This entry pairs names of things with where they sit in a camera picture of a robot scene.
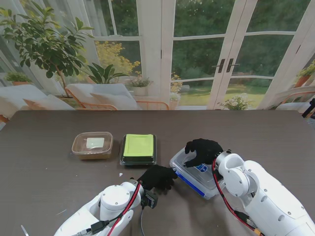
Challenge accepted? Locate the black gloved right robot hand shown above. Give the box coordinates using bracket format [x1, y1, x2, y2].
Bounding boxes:
[183, 138, 224, 168]

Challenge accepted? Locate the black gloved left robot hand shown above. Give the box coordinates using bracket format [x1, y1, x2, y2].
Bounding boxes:
[137, 164, 178, 191]

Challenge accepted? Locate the clear plastic lid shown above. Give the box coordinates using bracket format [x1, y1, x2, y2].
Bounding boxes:
[169, 147, 222, 195]

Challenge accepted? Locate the black plastic tray container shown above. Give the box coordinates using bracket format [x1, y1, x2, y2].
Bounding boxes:
[120, 136, 158, 168]

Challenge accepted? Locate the clear container with blue clips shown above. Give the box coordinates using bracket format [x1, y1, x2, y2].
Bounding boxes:
[169, 147, 226, 200]

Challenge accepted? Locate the clear lid with green sticker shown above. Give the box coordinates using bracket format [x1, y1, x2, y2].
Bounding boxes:
[120, 133, 158, 166]

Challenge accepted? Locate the clear lid with white label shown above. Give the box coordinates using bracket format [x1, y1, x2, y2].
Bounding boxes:
[71, 132, 114, 155]

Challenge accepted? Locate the brown kraft paper container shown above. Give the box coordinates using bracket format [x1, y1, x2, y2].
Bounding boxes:
[71, 132, 114, 160]

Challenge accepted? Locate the printed sunroom backdrop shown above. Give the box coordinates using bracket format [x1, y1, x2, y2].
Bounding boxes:
[0, 0, 315, 123]

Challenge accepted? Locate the black tripod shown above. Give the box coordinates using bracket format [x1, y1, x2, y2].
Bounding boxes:
[302, 98, 315, 118]

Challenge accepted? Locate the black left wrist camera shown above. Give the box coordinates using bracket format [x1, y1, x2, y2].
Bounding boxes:
[142, 189, 158, 209]

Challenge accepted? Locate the red cable on left arm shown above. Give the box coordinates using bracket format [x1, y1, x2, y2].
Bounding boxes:
[107, 181, 144, 236]

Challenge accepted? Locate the red cable on arm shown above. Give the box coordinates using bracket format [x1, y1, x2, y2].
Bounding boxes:
[107, 181, 144, 236]
[212, 158, 264, 236]

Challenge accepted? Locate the grey braided camera cable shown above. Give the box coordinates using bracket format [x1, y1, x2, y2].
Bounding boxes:
[139, 207, 146, 236]

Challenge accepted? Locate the red cable on right arm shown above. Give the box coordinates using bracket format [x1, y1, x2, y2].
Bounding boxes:
[212, 158, 264, 236]

